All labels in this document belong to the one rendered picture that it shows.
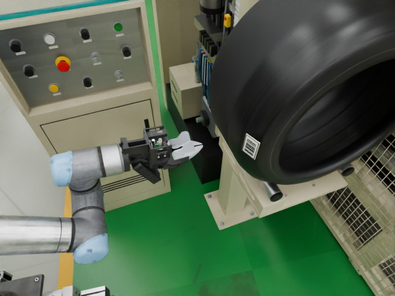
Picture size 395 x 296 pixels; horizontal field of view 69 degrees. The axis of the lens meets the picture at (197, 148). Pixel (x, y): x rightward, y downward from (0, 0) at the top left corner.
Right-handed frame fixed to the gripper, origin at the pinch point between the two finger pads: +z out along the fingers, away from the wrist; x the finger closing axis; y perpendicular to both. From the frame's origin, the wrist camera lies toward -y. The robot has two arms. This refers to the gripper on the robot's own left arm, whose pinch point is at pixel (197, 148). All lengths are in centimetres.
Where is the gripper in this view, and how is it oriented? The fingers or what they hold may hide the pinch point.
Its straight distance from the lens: 77.5
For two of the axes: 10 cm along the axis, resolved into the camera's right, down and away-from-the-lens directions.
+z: 9.3, -1.9, 3.2
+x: -3.5, -7.3, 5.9
